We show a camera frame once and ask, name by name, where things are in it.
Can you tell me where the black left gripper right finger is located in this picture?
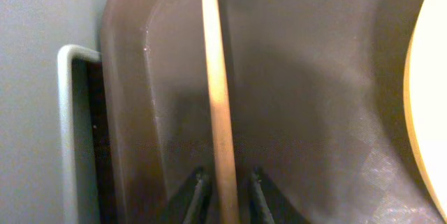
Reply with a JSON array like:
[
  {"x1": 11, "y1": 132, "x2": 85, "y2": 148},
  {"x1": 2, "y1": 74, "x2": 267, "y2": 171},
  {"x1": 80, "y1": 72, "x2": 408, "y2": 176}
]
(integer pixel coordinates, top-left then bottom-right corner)
[{"x1": 248, "y1": 167, "x2": 309, "y2": 224}]

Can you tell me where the dark brown serving tray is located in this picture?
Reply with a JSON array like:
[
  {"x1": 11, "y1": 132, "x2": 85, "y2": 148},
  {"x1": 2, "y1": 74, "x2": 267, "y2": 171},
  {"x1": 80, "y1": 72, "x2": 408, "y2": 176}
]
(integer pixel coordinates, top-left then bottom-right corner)
[{"x1": 101, "y1": 0, "x2": 443, "y2": 223}]

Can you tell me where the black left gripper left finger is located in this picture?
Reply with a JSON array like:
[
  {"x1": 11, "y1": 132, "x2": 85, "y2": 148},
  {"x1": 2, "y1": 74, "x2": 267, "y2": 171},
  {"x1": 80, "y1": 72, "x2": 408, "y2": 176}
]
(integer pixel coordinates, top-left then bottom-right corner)
[{"x1": 159, "y1": 167, "x2": 212, "y2": 224}]

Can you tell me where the grey plastic dish rack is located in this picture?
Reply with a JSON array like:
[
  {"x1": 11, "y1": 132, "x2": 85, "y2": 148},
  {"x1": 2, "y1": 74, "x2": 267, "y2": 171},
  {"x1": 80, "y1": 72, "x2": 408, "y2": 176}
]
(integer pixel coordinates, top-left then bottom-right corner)
[{"x1": 1, "y1": 0, "x2": 107, "y2": 223}]

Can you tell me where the yellow round plate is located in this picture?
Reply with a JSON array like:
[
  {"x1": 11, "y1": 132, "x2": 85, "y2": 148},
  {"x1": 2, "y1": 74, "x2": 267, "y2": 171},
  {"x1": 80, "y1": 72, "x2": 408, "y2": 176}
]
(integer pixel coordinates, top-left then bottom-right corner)
[{"x1": 403, "y1": 0, "x2": 446, "y2": 219}]

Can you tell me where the wooden chopstick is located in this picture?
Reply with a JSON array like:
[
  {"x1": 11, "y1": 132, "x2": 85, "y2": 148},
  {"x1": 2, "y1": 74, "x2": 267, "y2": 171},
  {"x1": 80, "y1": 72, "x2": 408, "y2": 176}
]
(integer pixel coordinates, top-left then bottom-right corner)
[{"x1": 202, "y1": 0, "x2": 240, "y2": 223}]

